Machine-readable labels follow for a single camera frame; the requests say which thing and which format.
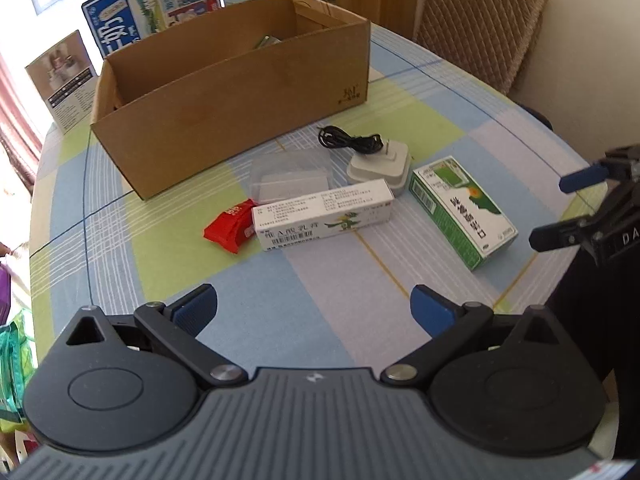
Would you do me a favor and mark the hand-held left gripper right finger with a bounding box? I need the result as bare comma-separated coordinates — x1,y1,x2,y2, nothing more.
381,284,569,389

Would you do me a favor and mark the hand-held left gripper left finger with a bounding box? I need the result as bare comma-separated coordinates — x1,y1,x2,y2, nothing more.
65,284,248,389

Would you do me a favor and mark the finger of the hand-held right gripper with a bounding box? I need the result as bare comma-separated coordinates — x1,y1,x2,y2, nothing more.
529,213,609,256
559,146,640,195

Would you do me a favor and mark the green medicine box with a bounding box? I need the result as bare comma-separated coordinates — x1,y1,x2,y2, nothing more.
409,156,519,272

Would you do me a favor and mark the clear plastic box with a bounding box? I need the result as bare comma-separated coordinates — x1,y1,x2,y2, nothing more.
249,147,333,207

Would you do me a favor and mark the black audio cable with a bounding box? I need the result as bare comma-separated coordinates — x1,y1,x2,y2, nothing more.
317,125,386,156

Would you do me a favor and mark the brown cardboard box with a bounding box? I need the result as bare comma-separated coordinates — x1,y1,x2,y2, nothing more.
90,0,372,202

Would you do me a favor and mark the desktop with checked tablecloth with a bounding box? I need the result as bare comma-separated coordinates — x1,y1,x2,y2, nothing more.
29,25,608,386

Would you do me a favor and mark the red snack packet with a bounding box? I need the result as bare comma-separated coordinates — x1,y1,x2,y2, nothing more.
202,198,261,256

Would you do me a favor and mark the long white ointment box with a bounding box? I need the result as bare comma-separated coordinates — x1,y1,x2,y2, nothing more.
251,180,393,252

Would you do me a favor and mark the white charger plug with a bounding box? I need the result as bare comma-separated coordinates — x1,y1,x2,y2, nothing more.
345,136,413,196

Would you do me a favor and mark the brown quilted chair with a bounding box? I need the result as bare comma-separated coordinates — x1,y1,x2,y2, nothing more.
414,0,551,96

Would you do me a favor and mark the green patterned bag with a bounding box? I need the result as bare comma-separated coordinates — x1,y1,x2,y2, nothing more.
0,310,38,431

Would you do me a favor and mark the purple box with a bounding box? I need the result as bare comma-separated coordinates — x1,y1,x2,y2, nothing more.
0,265,13,326

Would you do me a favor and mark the pink curtain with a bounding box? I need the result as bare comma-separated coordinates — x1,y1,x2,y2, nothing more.
0,50,46,196

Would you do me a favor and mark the white product box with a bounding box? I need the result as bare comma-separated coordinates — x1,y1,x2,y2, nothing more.
25,30,100,135

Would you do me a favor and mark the dark blue milk carton box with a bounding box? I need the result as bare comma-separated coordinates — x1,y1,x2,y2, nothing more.
81,0,151,61

